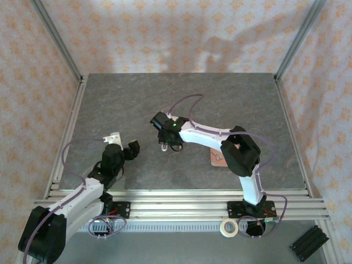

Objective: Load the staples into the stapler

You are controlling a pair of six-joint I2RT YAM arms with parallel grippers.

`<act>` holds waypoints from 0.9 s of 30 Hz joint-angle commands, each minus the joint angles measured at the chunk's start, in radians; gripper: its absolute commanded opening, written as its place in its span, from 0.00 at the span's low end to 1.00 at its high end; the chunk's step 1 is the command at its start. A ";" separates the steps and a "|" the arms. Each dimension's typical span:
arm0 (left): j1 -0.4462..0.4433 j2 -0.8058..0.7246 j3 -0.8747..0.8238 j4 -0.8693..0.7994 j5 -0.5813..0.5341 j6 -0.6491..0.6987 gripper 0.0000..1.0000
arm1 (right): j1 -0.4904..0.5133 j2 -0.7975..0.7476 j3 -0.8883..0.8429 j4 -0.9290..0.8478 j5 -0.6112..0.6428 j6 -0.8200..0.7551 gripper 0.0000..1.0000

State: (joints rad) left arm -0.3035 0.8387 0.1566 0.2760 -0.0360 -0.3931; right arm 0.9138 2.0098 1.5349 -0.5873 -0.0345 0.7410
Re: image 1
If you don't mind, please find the pink plastic tray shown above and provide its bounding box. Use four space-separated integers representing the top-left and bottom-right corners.
210 148 228 168

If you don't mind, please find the patterned backdrop cloth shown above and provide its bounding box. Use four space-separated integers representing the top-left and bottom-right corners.
0 0 352 264

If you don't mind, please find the white tape roll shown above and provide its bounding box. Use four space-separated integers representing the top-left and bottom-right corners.
219 218 239 238

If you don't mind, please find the small circuit board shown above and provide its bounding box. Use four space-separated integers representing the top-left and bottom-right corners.
261 217 280 229

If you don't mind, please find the black extrusion bundle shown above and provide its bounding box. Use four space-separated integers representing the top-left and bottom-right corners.
289 225 330 262

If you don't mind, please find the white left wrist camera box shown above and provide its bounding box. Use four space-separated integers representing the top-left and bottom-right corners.
103 131 123 151

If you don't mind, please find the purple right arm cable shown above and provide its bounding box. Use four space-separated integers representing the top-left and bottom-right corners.
166 94 289 221

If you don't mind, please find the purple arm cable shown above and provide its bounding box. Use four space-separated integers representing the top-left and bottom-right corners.
166 94 289 221
21 138 107 262

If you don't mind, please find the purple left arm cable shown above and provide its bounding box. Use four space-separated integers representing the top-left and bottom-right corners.
21 138 107 262

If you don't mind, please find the aluminium table side rail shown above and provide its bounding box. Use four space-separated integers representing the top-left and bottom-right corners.
274 79 314 199
43 75 89 199

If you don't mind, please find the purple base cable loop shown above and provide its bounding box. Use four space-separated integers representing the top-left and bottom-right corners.
87 216 128 239
237 216 266 239

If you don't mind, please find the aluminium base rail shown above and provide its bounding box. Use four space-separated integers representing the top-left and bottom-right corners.
32 188 331 222

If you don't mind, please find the grey slotted cable duct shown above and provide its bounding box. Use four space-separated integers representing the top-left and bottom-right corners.
79 221 248 233

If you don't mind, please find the aluminium frame post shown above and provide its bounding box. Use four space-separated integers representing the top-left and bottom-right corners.
29 0 85 83
273 0 328 83

